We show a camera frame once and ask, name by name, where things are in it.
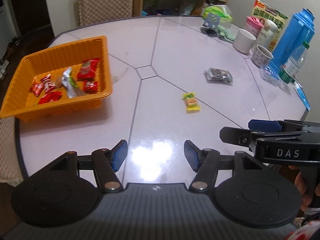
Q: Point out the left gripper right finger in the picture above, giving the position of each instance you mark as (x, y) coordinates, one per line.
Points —
(205, 164)

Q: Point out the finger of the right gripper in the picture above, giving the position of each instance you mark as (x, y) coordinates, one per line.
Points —
(237, 136)
(264, 125)

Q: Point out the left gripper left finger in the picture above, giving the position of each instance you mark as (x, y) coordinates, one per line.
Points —
(106, 163)

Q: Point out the yellow candy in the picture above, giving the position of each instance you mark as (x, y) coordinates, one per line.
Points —
(191, 102)

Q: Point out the grey clear snack packet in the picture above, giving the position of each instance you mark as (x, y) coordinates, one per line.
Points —
(214, 74)

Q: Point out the red festive candy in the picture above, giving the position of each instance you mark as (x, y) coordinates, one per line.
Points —
(90, 87)

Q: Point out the silver green snack pouch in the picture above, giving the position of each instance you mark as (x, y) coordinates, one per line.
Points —
(72, 89)

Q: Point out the large red candy packet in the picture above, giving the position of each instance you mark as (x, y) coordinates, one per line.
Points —
(50, 97)

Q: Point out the red gold date packet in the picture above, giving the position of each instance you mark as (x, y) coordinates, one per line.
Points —
(87, 69)

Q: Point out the dark red foil candy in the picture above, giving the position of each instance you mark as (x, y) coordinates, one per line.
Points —
(48, 84)

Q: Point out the small red candy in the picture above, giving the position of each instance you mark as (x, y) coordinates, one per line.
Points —
(36, 88)

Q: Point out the clear brown candy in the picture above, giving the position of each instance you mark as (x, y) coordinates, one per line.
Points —
(58, 82)

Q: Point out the person right hand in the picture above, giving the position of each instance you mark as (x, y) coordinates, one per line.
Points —
(307, 182)

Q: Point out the clear plastic toothpick box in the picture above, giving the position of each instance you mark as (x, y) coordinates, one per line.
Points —
(268, 75)

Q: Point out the blue flat card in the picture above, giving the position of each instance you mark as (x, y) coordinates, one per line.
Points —
(299, 90)

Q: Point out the clear water bottle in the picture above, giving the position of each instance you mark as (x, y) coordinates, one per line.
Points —
(293, 64)

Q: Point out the patterned ceramic cup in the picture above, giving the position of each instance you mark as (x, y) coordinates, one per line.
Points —
(261, 56)

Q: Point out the white ceramic mug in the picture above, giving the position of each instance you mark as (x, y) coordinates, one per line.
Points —
(244, 41)

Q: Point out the orange plastic tray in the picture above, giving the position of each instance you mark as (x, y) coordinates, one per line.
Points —
(22, 104)

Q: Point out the white miffy flask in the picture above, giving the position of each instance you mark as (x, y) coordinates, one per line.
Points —
(266, 34)

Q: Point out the quilted beige chair near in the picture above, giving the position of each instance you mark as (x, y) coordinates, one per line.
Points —
(10, 171)

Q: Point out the quilted beige chair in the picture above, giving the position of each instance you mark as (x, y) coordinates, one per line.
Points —
(10, 171)
(96, 11)

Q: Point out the green folded cloth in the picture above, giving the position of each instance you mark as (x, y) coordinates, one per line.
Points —
(225, 34)

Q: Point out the pink lidded cup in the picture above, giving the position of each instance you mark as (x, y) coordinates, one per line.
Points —
(253, 25)

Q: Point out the blue thermos jug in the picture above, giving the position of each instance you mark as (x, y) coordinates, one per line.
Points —
(301, 28)

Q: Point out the green tissue pack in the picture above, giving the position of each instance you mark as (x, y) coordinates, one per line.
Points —
(222, 11)

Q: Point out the sunflower seed snack bag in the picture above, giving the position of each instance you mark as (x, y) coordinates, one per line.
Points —
(275, 20)

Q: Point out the grey phone stand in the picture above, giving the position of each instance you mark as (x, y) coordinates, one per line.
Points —
(210, 24)

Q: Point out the quilted beige chair back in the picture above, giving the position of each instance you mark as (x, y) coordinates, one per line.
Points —
(96, 11)

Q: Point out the white cabinet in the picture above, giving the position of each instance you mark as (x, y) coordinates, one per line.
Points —
(9, 28)

